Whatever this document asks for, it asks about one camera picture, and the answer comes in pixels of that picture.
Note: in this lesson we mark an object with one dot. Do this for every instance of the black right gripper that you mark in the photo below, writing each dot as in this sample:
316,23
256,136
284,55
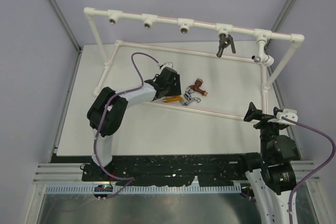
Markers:
252,113

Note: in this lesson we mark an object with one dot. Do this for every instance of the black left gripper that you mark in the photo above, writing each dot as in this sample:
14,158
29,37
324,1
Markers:
176,89

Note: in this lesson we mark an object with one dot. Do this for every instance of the orange faucet blue knob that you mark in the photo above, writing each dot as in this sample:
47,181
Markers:
173,99

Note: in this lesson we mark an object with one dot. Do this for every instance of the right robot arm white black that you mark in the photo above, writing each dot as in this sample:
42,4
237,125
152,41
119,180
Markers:
269,171

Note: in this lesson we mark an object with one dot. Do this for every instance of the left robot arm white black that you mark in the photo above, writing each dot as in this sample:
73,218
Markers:
107,111

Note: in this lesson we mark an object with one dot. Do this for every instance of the chrome faucet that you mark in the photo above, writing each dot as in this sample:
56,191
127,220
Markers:
188,99

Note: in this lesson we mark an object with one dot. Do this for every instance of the brown faucet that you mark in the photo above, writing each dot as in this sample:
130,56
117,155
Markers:
196,87

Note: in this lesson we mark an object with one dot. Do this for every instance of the white installed faucet chrome tip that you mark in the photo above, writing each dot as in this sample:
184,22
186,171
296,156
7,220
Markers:
262,57

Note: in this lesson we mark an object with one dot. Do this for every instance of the dark bronze installed faucet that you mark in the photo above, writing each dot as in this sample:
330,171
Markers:
224,42

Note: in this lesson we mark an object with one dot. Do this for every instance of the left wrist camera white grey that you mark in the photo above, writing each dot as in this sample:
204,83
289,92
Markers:
166,64

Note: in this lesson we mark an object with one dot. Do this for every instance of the wrist camera white grey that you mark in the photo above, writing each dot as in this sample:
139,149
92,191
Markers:
166,64
286,116

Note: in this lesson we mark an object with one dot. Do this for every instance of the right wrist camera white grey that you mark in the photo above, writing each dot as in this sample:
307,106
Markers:
286,116

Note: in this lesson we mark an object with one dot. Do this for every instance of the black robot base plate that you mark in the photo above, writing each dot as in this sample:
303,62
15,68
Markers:
164,170

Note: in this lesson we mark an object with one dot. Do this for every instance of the slotted grey cable duct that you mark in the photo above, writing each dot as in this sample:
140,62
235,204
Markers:
194,188

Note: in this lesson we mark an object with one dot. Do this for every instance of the aluminium frame rail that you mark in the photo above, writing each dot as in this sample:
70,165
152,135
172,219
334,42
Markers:
53,173

